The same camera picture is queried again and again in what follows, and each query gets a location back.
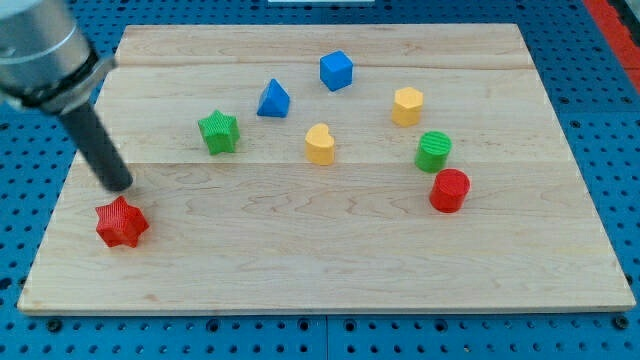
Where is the blue triangle block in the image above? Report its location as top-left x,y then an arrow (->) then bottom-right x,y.
257,78 -> 290,118

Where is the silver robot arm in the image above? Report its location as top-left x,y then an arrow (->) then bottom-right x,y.
1,0 -> 133,192

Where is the red cylinder block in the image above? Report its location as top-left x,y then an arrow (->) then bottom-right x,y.
429,168 -> 471,213

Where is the green star block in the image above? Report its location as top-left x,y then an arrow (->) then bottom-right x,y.
197,110 -> 240,155

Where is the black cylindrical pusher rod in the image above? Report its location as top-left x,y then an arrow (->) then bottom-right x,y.
58,102 -> 133,192

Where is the blue cube block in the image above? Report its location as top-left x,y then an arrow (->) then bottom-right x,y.
319,50 -> 353,91

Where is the red star block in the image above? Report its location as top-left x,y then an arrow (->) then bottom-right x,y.
95,196 -> 149,248

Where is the light wooden board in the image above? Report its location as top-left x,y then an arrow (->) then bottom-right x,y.
18,23 -> 636,316

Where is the yellow heart block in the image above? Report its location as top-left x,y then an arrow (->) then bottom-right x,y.
305,123 -> 335,166

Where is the green cylinder block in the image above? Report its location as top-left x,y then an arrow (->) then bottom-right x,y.
414,131 -> 452,173

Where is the yellow hexagon block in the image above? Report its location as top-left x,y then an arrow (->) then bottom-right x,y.
391,87 -> 424,127

